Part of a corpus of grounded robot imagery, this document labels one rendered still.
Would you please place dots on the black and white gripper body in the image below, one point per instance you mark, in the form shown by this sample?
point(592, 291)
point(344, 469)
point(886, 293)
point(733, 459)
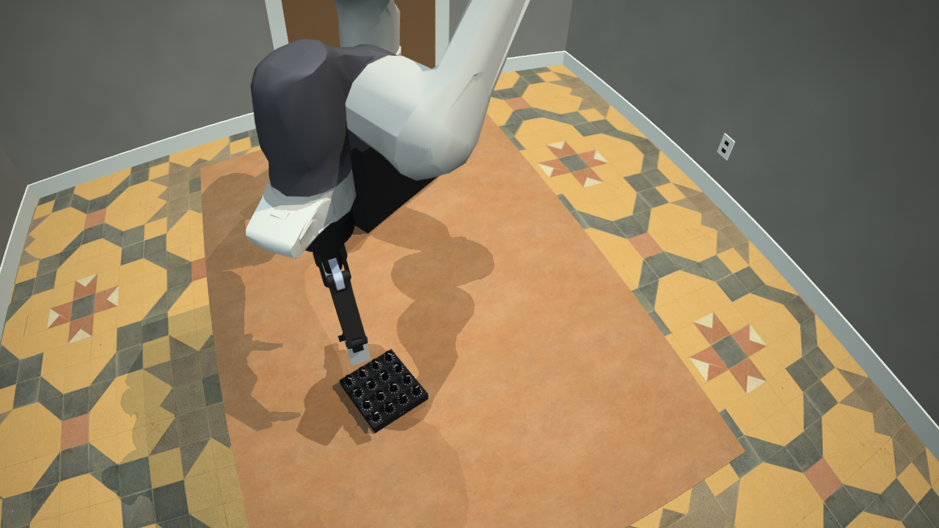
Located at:
point(328, 243)

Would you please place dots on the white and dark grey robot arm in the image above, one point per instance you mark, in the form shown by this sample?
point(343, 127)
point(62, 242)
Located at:
point(426, 122)

